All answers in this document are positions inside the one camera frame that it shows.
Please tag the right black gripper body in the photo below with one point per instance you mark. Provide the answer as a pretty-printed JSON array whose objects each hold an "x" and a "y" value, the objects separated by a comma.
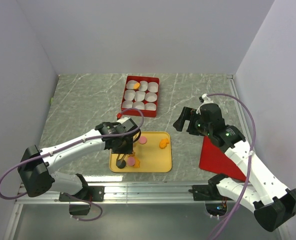
[{"x": 202, "y": 128}]

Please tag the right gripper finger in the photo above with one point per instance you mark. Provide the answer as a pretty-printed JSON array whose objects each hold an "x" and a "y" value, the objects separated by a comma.
[
  {"x": 185, "y": 115},
  {"x": 192, "y": 129}
]

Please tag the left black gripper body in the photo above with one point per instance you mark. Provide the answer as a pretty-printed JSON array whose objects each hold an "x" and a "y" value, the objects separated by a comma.
[{"x": 126, "y": 147}]

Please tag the metal tongs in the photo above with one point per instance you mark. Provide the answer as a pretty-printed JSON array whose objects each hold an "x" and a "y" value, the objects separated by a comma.
[{"x": 121, "y": 156}]

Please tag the pink round cookie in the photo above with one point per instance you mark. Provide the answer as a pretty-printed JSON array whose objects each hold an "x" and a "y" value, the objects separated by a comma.
[
  {"x": 142, "y": 140},
  {"x": 130, "y": 161}
]

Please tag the round tan cookie top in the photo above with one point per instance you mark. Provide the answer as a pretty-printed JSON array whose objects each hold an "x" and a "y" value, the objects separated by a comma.
[{"x": 136, "y": 86}]

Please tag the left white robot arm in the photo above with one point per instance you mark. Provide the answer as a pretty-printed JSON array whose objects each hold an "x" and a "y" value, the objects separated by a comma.
[{"x": 40, "y": 170}]

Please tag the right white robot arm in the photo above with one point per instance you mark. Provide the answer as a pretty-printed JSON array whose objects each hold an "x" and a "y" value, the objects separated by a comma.
[{"x": 270, "y": 200}]

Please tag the black round cookie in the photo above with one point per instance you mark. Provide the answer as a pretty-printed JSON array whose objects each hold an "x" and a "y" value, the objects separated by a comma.
[{"x": 121, "y": 164}]

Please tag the orange fish cookie lower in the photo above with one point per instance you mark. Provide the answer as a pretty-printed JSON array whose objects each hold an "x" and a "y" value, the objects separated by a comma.
[{"x": 136, "y": 163}]

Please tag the orange fish cookie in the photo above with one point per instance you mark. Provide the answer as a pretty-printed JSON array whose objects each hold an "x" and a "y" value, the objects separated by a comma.
[
  {"x": 136, "y": 163},
  {"x": 163, "y": 143}
]

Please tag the yellow tray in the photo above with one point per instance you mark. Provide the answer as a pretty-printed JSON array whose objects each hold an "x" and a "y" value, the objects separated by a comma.
[{"x": 152, "y": 158}]

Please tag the orange fish cookie right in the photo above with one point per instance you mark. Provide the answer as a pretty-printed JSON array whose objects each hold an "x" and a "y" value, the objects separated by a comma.
[{"x": 163, "y": 143}]

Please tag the red box lid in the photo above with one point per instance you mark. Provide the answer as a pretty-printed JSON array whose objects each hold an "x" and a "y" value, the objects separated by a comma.
[{"x": 214, "y": 161}]

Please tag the white paper cup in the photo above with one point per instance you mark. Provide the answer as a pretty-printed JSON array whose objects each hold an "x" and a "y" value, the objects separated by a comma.
[
  {"x": 151, "y": 97},
  {"x": 153, "y": 87},
  {"x": 127, "y": 104},
  {"x": 139, "y": 96},
  {"x": 150, "y": 106},
  {"x": 138, "y": 105},
  {"x": 130, "y": 85},
  {"x": 143, "y": 86},
  {"x": 129, "y": 95}
]

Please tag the aluminium rail right side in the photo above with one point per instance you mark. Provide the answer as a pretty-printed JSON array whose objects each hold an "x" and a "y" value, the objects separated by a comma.
[{"x": 241, "y": 112}]

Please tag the aluminium rail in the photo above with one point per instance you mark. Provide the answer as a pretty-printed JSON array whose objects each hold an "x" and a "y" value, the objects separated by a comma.
[
  {"x": 131, "y": 193},
  {"x": 241, "y": 112}
]

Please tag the aluminium rail front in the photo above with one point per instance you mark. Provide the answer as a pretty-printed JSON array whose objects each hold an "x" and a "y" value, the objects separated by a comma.
[{"x": 131, "y": 193}]

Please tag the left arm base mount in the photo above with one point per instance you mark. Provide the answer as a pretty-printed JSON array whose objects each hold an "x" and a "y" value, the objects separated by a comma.
[{"x": 80, "y": 203}]

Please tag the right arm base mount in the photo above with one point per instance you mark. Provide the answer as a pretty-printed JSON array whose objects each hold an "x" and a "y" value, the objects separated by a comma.
[{"x": 216, "y": 205}]

